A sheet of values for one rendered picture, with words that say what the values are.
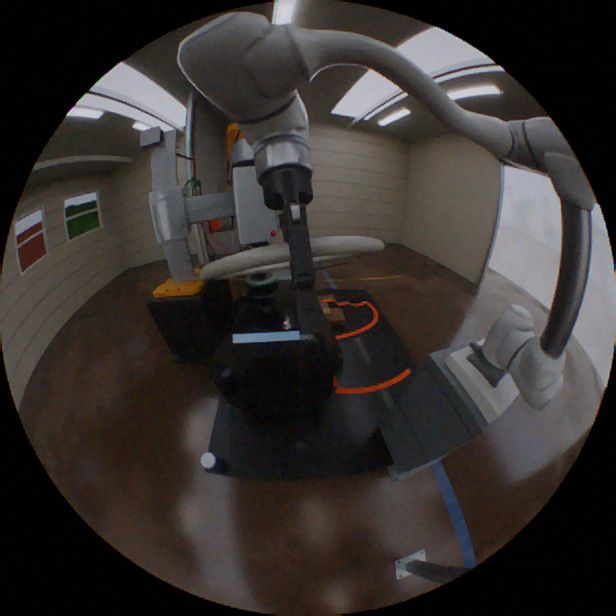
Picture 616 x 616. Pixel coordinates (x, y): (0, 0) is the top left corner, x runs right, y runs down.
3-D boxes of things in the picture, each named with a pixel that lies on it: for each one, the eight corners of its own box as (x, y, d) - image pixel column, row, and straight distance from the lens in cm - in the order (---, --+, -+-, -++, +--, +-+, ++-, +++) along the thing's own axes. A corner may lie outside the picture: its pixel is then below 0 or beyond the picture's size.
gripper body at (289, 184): (314, 164, 28) (325, 227, 24) (306, 189, 35) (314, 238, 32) (258, 170, 27) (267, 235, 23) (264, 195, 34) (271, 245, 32)
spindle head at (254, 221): (237, 239, 139) (230, 177, 139) (266, 235, 142) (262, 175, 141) (240, 250, 104) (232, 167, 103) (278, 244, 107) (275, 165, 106)
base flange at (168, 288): (152, 298, 177) (149, 293, 175) (179, 274, 211) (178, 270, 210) (197, 294, 146) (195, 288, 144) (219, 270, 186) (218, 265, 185)
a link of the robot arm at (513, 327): (496, 341, 98) (518, 298, 91) (518, 371, 92) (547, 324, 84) (474, 343, 86) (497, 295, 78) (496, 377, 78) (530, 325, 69)
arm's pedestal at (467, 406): (421, 402, 171) (474, 329, 121) (449, 453, 167) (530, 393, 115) (369, 421, 147) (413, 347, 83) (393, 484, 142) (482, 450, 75)
